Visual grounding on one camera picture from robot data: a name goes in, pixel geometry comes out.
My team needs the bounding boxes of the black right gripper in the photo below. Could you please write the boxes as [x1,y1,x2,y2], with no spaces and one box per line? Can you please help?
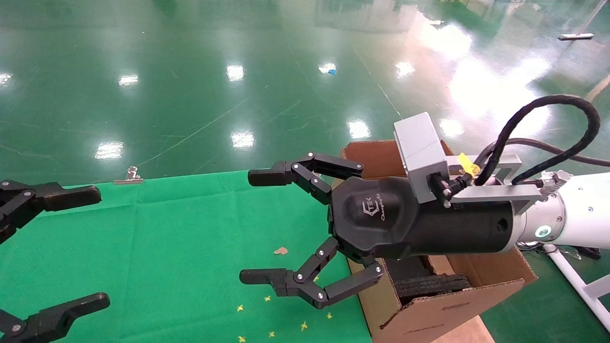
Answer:
[239,152,519,311]

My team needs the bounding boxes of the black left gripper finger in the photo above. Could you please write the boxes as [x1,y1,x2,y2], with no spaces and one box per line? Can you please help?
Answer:
[0,293,111,343]
[0,180,102,244]

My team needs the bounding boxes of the small taped cardboard box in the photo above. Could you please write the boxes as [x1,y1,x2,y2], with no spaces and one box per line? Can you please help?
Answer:
[427,255,456,277]

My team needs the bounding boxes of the large open cardboard carton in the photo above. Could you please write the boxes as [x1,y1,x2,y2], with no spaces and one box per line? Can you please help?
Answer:
[329,140,538,343]

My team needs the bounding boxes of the silver binder clip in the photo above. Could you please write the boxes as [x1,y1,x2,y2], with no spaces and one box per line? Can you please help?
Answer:
[114,166,144,185]

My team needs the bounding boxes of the green table cloth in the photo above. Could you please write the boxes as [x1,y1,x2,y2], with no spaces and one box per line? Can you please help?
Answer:
[0,169,373,343]

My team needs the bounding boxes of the black foam insert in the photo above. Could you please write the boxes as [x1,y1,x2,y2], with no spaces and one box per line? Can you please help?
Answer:
[384,256,473,306]

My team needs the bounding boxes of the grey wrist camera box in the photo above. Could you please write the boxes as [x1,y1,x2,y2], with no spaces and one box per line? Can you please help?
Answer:
[394,112,451,205]

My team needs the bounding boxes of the yellow cable tag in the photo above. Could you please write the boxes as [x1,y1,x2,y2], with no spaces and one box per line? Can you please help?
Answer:
[458,153,481,176]

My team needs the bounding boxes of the grey metal camera bracket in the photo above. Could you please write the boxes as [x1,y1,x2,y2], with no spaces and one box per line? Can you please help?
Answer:
[446,154,544,216]

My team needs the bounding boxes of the silver cable connector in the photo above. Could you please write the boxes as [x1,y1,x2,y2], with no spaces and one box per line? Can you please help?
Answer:
[540,171,573,201]

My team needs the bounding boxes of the thin black cable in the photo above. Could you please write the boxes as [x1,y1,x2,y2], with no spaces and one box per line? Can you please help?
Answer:
[478,138,610,168]

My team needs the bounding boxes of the white pipe frame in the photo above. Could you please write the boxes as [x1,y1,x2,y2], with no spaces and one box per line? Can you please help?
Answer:
[543,244,610,332]

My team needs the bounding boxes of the thick black sleeved cable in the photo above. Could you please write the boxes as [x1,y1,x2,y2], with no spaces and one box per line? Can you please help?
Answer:
[473,95,602,187]

